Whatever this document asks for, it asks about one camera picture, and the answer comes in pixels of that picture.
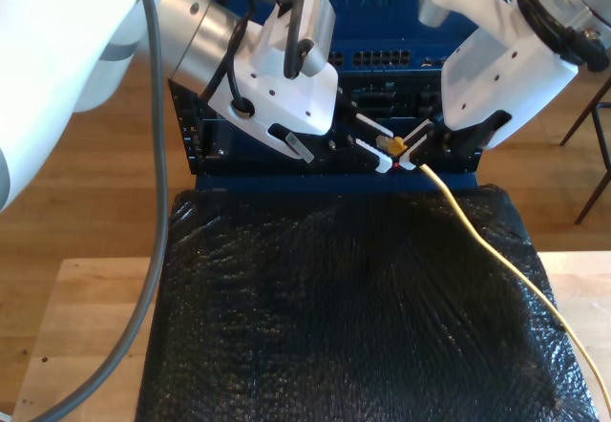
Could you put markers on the blue network switch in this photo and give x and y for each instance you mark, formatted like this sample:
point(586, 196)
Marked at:
point(377, 21)

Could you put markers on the dark metal chair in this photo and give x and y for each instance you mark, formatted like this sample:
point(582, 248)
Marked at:
point(594, 107)

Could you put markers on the black bubble wrap mat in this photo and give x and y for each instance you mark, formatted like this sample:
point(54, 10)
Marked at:
point(310, 322)

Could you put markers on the black rack server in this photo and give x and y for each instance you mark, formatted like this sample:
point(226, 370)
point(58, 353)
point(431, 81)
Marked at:
point(382, 97)

